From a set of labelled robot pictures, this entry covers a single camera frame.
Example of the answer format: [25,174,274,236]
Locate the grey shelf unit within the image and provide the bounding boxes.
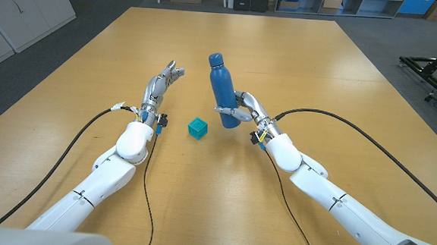
[274,0,406,20]

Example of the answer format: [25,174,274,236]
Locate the blue bottle cap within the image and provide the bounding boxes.
[207,52,226,69]

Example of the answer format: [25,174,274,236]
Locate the teal cube block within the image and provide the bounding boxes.
[187,116,209,142]

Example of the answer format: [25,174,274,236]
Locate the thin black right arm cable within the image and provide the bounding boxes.
[257,147,326,245]

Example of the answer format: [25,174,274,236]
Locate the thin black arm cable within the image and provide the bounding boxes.
[257,147,326,245]
[139,131,161,245]

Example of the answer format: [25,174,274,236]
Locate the black hard case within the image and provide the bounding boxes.
[250,0,269,14]
[232,0,252,12]

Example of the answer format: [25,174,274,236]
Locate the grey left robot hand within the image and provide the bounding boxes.
[140,58,187,116]

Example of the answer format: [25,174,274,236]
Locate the blue metal bottle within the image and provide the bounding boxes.
[204,52,246,130]

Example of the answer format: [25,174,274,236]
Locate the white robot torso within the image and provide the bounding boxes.
[0,227,120,245]

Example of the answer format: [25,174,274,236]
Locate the blue panel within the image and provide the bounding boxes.
[398,0,435,17]

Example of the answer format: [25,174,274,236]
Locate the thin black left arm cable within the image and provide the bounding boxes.
[139,131,161,245]

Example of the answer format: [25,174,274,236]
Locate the white cabinet row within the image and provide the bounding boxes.
[0,0,77,83]

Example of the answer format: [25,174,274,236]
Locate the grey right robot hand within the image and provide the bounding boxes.
[212,88,285,135]

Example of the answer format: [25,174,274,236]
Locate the small cardboard box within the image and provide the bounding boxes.
[319,0,344,16]
[278,0,301,12]

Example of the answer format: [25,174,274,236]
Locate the black metal stand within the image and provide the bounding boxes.
[395,19,437,116]

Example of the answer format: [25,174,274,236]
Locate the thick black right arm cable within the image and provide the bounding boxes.
[269,105,437,222]

